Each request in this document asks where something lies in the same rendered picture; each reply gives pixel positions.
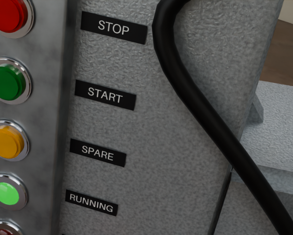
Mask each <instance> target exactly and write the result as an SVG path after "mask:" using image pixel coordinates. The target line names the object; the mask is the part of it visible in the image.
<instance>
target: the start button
mask: <svg viewBox="0 0 293 235"><path fill-rule="evenodd" d="M23 91H24V82H23V79H22V77H21V75H20V74H19V73H18V72H17V71H16V70H15V69H14V68H12V67H10V66H7V65H0V98H1V99H4V100H7V101H12V100H15V99H17V98H18V97H19V96H20V95H21V94H22V93H23Z"/></svg>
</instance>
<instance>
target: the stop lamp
mask: <svg viewBox="0 0 293 235"><path fill-rule="evenodd" d="M0 235H14V234H13V233H12V232H11V231H9V230H6V229H0Z"/></svg>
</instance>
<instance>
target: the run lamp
mask: <svg viewBox="0 0 293 235"><path fill-rule="evenodd" d="M18 200H19V195H18V192H17V191H16V189H15V188H14V187H13V186H12V185H10V184H8V183H3V182H1V183H0V201H1V202H2V203H4V204H7V205H13V204H16V203H17V202H18Z"/></svg>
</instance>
